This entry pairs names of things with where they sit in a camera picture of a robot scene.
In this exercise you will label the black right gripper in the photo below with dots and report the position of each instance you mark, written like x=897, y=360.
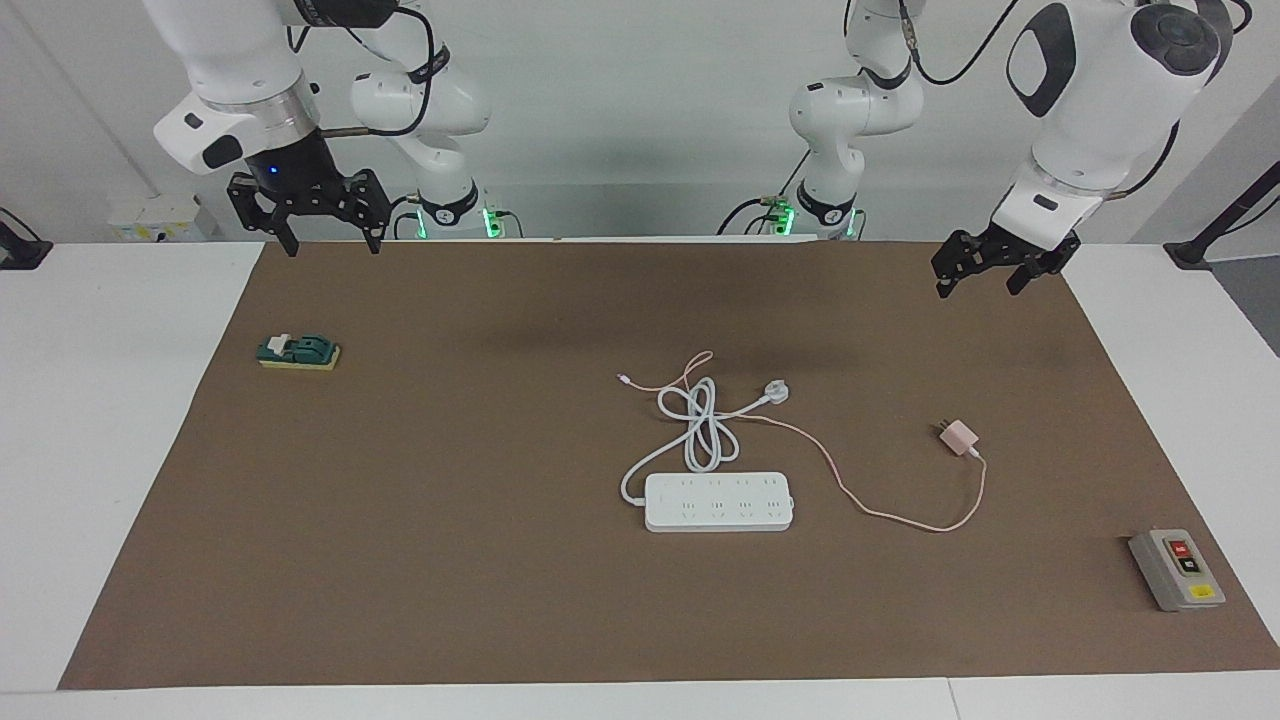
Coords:
x=292, y=165

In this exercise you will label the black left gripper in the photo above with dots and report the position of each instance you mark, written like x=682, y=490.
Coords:
x=1015, y=247

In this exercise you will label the white power strip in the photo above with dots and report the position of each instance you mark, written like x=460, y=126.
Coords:
x=720, y=502

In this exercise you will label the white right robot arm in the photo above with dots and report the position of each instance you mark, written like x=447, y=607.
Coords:
x=240, y=50

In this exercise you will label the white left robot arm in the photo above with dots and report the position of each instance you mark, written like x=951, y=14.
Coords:
x=1090, y=100

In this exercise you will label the black slanted stand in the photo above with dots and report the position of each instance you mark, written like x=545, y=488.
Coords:
x=1195, y=250

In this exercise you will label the brown table mat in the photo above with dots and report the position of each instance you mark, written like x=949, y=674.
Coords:
x=400, y=560

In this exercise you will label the green knife switch yellow base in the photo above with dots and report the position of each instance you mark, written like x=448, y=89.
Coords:
x=300, y=352

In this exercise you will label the white wall outlet box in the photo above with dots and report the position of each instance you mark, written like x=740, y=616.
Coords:
x=155, y=215

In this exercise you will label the black clamp mount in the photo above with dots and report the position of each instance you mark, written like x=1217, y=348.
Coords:
x=20, y=250

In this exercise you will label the grey on off switch box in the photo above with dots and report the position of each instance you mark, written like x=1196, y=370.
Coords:
x=1170, y=575

